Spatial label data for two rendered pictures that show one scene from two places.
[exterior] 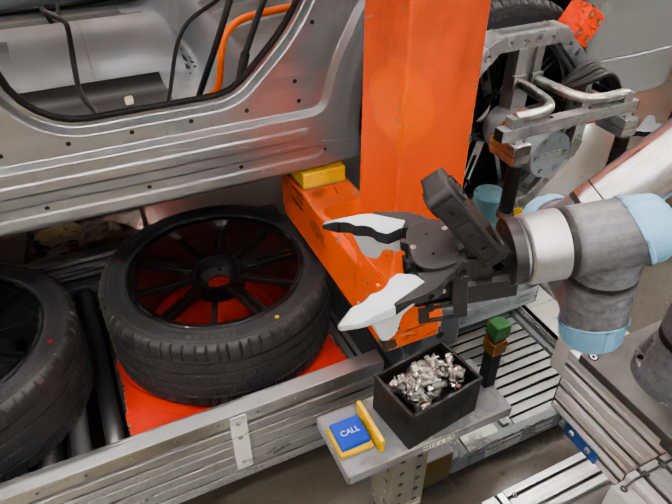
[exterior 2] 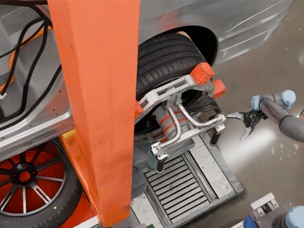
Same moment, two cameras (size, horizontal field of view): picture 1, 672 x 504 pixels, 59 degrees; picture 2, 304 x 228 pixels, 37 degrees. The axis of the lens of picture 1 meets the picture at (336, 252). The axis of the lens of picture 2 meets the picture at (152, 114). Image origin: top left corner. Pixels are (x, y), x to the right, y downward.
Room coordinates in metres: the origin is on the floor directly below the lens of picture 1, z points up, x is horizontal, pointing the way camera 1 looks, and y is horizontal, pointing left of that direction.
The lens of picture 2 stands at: (0.40, -0.20, 3.01)
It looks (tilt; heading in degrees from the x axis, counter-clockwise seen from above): 62 degrees down; 350
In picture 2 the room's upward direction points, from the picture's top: 7 degrees clockwise
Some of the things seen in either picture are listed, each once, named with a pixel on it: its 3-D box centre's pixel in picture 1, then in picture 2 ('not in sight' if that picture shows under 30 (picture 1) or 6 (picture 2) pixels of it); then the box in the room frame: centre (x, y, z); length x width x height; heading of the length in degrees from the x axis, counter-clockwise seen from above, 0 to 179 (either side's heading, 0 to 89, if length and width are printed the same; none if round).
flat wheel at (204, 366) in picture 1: (220, 295); (26, 179); (1.33, 0.35, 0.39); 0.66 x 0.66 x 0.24
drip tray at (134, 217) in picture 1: (86, 233); not in sight; (2.15, 1.12, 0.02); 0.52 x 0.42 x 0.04; 109
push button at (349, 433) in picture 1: (349, 434); not in sight; (0.78, -0.03, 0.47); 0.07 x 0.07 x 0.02; 25
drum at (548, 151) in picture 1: (524, 138); (173, 123); (1.45, -0.51, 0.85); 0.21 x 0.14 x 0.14; 25
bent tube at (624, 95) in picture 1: (583, 73); (199, 107); (1.44, -0.62, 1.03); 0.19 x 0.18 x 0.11; 25
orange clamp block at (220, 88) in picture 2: not in sight; (215, 89); (1.65, -0.76, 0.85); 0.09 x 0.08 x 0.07; 115
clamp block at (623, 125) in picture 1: (617, 120); (216, 124); (1.40, -0.72, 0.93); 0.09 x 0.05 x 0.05; 25
